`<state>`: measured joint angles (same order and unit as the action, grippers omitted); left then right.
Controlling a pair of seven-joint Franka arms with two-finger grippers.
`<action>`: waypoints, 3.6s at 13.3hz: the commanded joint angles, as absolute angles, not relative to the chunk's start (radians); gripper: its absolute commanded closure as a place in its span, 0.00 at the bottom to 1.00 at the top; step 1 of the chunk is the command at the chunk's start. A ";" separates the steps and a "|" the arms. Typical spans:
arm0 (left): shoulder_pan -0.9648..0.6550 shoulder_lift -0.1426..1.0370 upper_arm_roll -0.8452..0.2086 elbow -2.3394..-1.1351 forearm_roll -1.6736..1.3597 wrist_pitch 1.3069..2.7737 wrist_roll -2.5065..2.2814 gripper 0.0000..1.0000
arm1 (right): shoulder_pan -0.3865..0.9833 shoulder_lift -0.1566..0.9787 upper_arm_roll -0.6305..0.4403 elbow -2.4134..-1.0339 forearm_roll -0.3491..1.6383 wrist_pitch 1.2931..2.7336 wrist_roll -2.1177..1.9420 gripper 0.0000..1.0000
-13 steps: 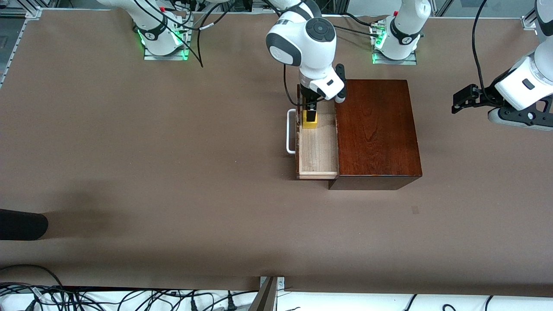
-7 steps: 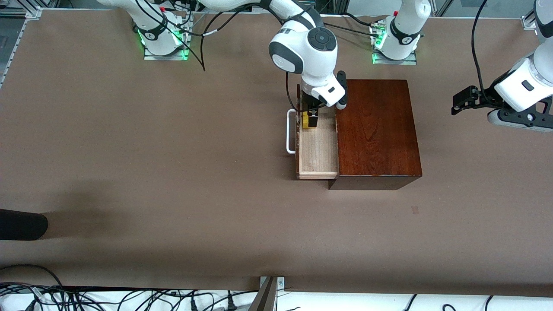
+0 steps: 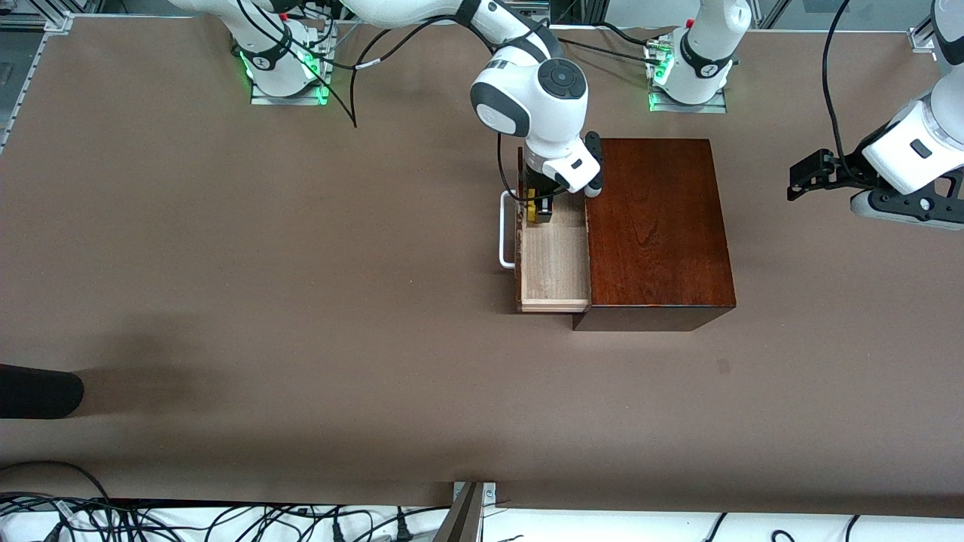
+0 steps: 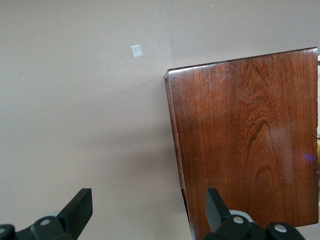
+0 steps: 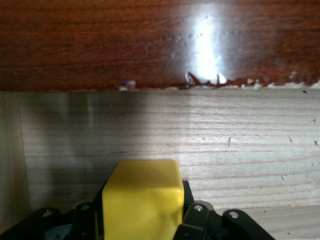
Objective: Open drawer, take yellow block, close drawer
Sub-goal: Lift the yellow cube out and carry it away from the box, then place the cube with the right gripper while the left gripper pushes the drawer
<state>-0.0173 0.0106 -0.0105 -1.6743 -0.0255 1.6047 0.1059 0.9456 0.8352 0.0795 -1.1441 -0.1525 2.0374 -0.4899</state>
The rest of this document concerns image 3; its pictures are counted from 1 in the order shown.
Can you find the wooden drawer with white handle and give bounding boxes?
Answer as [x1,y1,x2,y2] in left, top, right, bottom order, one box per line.
[499,147,592,314]

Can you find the dark brown wooden cabinet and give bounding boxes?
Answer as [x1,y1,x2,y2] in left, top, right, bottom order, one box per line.
[572,138,737,333]

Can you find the brown paper table cover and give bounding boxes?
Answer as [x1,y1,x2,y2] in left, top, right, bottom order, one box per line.
[0,17,964,519]

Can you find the dark metal beam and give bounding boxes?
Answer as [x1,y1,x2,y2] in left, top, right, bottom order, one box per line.
[432,482,484,542]

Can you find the black cylinder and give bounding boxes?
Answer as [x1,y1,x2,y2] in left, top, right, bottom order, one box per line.
[0,364,85,420]

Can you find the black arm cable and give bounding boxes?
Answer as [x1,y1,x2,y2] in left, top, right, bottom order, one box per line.
[821,0,856,163]
[496,132,569,204]
[237,0,483,129]

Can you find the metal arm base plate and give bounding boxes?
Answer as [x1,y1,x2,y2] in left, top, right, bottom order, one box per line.
[251,74,332,106]
[649,89,728,114]

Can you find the black base cable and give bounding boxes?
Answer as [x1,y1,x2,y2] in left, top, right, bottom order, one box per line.
[599,21,657,48]
[561,38,664,69]

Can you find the silver metal bracket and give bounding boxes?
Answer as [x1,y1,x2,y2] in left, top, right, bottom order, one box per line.
[452,482,498,520]

